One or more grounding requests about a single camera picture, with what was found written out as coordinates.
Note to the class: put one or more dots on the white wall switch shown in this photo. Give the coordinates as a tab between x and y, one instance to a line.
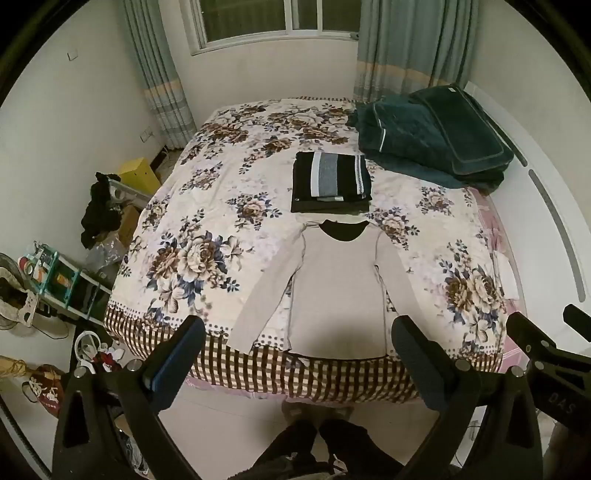
72	55

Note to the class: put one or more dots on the white curved headboard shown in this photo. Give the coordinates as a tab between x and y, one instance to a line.
554	194

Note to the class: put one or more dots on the white wall socket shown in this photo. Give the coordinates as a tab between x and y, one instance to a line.
147	135

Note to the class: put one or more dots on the pile of black clothes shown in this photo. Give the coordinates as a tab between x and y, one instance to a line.
99	210

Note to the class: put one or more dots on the yellow box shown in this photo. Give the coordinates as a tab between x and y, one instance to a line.
137	174

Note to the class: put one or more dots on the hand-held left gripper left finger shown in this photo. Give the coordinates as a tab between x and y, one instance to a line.
167	369

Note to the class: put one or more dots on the clear plastic bag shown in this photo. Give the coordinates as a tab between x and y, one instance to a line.
105	254

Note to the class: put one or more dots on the person's dark trousers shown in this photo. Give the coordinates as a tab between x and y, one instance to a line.
351	447

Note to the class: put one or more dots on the folded striped black sweater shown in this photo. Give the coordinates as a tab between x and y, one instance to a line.
330	175

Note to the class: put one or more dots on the pink bed sheet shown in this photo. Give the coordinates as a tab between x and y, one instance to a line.
501	230

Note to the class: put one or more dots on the dark green quilt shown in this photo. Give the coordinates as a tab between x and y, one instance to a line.
397	138

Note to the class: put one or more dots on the teal shelf rack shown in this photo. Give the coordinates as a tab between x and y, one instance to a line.
69	281

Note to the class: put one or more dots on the red printed bag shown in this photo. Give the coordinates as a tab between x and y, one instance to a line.
44	390

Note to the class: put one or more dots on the beige long-sleeve shirt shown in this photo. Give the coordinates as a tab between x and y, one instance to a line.
339	286

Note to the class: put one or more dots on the dark green pillow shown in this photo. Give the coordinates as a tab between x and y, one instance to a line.
461	129

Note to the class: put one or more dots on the striped green curtain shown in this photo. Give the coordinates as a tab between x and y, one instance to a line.
157	69
411	46

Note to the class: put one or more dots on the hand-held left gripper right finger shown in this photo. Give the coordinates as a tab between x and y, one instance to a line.
415	365

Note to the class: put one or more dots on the floral bed blanket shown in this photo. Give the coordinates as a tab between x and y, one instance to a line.
207	221

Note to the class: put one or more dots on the cardboard box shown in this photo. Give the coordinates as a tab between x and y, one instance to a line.
129	226

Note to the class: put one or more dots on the white electric fan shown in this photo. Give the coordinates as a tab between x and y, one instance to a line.
16	295

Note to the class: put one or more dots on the white framed window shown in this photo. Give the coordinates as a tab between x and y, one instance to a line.
277	23

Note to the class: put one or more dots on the folded black garment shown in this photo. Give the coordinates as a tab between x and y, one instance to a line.
307	206

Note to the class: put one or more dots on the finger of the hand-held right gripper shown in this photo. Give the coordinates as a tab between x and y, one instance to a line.
531	344
579	319

